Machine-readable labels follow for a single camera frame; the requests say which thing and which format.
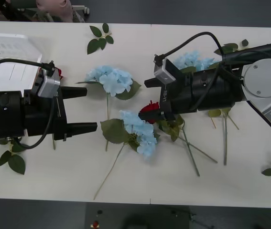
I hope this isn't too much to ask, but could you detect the chair base with castor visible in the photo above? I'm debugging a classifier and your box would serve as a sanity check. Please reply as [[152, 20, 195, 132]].
[[72, 0, 91, 18]]

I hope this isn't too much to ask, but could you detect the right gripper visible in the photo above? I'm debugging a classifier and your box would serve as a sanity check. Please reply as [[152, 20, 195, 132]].
[[137, 72, 195, 122]]

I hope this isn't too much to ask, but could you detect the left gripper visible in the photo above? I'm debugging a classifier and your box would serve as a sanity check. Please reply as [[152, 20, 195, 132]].
[[23, 86, 98, 142]]

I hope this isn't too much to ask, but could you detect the pale blue flower green stem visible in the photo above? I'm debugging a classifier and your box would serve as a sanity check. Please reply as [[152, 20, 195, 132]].
[[75, 65, 142, 152]]

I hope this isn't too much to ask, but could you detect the person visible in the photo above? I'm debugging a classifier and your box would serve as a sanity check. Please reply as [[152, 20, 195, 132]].
[[0, 0, 79, 23]]

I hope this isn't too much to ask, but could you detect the shallow white box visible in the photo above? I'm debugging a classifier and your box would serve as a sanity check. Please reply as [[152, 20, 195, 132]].
[[0, 32, 43, 93]]

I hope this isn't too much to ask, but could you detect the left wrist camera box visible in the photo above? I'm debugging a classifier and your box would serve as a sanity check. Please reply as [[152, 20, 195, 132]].
[[34, 67, 62, 99]]

